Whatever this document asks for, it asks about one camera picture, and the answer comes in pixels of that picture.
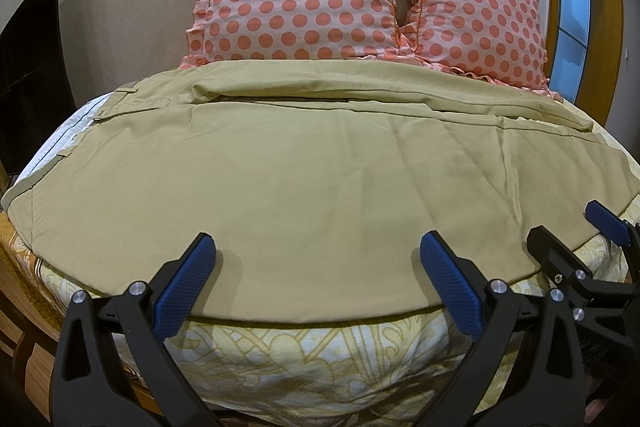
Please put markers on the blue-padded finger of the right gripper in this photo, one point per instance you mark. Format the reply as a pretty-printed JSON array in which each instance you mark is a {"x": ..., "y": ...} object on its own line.
[
  {"x": 556, "y": 261},
  {"x": 619, "y": 231}
]

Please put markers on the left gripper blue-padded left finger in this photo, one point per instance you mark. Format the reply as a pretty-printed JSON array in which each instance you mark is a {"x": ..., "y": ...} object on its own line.
[{"x": 89, "y": 384}]

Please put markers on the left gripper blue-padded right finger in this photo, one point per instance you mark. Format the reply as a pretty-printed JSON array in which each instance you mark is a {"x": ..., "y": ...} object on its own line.
[{"x": 544, "y": 387}]

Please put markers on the khaki beige pants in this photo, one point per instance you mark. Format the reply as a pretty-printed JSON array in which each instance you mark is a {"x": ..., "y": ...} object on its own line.
[{"x": 317, "y": 180}]

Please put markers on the right pink polka-dot pillow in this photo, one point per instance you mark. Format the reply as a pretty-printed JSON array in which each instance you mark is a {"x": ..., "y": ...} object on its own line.
[{"x": 498, "y": 41}]

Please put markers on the dark wall panel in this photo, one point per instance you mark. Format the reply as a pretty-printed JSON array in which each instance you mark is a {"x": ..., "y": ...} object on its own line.
[{"x": 35, "y": 93}]

